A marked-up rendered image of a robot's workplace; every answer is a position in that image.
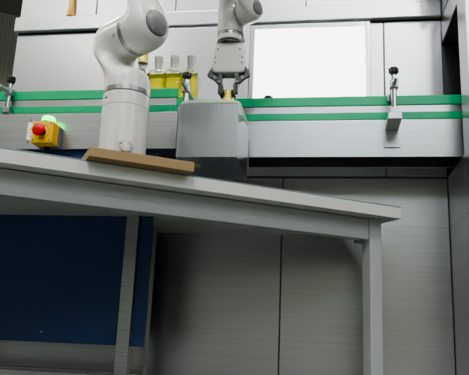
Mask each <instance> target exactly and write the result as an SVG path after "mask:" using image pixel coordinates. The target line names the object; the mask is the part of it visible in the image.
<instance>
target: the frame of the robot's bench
mask: <svg viewBox="0 0 469 375"><path fill-rule="evenodd" d="M0 197H4V198H11V199H23V200H29V201H36V202H47V203H54V204H61V205H72V206H79V207H85V208H97V209H104V210H110V211H122V212H128V213H134V214H146V215H153V216H159V217H171V218H177V219H189V220H196V221H202V222H214V223H220V224H227V225H239V226H245V227H252V228H263V229H269V230H276V231H288V232H295V233H301V234H312V235H319V236H326V237H338V238H344V239H350V240H354V243H357V244H363V375H383V301H382V252H381V220H380V219H372V218H369V219H364V218H359V217H349V216H343V215H337V214H326V213H321V212H315V211H305V210H299V209H294V208H283V207H278V206H272V205H262V204H256V203H250V202H240V201H234V200H228V199H218V198H212V197H207V196H197V195H190V194H185V193H174V192H169V191H163V190H153V189H147V188H142V187H131V186H126V185H115V184H110V183H104V182H93V181H88V180H82V179H72V178H66V177H60V176H50V175H44V174H38V173H29V172H22V171H17V170H6V169H1V168H0Z"/></svg>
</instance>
